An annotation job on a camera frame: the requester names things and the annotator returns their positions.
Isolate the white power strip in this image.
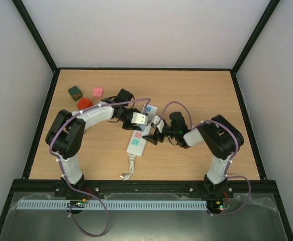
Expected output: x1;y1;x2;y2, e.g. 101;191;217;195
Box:
127;105;158;157

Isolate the pink folding socket plug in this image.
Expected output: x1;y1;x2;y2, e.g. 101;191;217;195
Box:
92;87;104;98

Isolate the red cube adapter plug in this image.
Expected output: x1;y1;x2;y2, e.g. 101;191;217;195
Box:
76;97;93;110

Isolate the dark green plug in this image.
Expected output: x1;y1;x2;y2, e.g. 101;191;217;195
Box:
68;85;83;101

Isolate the blue plug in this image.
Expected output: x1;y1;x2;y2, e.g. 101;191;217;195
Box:
136;125;147;132

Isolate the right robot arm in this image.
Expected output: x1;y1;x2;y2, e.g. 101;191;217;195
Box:
143;111;244;197

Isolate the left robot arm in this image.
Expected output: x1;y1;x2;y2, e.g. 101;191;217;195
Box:
45;89;150;193

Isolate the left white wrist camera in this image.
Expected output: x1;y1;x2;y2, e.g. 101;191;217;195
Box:
131;112;148;125

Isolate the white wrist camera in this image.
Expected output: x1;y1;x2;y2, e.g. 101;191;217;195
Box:
131;112;148;125
151;115;167;133

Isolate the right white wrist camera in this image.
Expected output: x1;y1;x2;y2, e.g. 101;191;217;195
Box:
151;115;167;133

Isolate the white power strip cord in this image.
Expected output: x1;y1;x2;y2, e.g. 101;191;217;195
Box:
118;154;137;181

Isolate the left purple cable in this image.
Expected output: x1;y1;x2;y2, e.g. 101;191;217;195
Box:
49;97;152;237

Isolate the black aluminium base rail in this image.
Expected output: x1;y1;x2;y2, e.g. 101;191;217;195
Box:
9;179;279;199

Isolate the light blue cable duct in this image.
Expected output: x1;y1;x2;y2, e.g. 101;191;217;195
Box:
16;200;207;211

